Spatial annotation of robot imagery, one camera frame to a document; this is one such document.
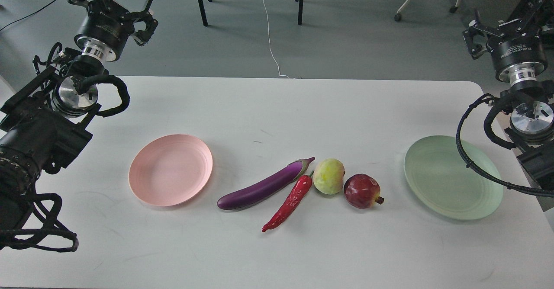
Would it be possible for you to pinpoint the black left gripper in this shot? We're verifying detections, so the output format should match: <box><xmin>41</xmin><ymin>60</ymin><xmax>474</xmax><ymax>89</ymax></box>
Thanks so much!
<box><xmin>67</xmin><ymin>0</ymin><xmax>158</xmax><ymax>62</ymax></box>

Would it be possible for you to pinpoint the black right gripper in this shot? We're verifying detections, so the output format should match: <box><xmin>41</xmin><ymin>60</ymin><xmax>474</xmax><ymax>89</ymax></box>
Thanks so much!
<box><xmin>462</xmin><ymin>0</ymin><xmax>548</xmax><ymax>83</ymax></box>

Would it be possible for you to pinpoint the red pomegranate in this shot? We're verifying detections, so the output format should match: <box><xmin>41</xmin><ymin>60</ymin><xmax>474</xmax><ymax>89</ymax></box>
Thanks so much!
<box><xmin>344</xmin><ymin>174</ymin><xmax>385</xmax><ymax>209</ymax></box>

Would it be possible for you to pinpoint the purple eggplant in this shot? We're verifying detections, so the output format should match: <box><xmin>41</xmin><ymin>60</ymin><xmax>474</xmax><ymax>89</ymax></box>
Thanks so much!
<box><xmin>216</xmin><ymin>157</ymin><xmax>315</xmax><ymax>211</ymax></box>

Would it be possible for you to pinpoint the green yellow apple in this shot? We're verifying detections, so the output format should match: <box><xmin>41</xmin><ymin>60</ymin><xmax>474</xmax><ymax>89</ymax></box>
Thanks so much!
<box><xmin>312</xmin><ymin>157</ymin><xmax>345</xmax><ymax>195</ymax></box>

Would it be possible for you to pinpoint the red chili pepper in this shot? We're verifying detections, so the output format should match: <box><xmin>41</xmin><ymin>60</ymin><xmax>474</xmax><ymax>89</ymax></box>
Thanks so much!
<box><xmin>261</xmin><ymin>171</ymin><xmax>313</xmax><ymax>232</ymax></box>

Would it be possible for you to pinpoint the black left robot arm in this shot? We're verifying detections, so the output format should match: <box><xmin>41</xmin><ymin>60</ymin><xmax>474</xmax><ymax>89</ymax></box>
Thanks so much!
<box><xmin>0</xmin><ymin>0</ymin><xmax>159</xmax><ymax>252</ymax></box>

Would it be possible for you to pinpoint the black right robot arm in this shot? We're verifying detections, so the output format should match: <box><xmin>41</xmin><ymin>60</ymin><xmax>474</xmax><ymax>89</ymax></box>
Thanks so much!
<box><xmin>455</xmin><ymin>0</ymin><xmax>554</xmax><ymax>198</ymax></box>

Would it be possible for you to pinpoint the green plate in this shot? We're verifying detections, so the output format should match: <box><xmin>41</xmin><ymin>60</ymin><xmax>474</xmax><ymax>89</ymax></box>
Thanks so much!
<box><xmin>403</xmin><ymin>135</ymin><xmax>504</xmax><ymax>221</ymax></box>

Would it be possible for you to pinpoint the pink plate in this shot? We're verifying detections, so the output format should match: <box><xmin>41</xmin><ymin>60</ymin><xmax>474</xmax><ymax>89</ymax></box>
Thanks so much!
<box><xmin>128</xmin><ymin>135</ymin><xmax>213</xmax><ymax>207</ymax></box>

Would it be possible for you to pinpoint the white floor cable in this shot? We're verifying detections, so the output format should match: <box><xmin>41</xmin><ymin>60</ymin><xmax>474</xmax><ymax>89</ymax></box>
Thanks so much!
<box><xmin>253</xmin><ymin>0</ymin><xmax>290</xmax><ymax>79</ymax></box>

